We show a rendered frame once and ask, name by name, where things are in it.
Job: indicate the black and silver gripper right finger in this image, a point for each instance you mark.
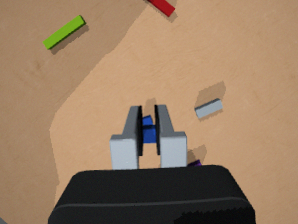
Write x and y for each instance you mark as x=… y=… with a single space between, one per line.
x=173 y=145

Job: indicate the purple rod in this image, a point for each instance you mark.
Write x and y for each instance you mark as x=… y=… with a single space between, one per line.
x=197 y=162

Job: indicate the lime green rod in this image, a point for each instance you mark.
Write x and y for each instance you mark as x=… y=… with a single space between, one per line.
x=64 y=32

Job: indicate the small blue cube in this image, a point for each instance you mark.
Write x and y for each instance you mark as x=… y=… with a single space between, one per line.
x=149 y=134
x=147 y=120

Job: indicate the red rod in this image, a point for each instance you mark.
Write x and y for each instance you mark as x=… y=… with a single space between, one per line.
x=163 y=6

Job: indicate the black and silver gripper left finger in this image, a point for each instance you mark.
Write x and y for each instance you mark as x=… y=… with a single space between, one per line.
x=123 y=147

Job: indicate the grey rod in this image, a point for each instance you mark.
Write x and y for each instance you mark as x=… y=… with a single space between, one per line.
x=208 y=108

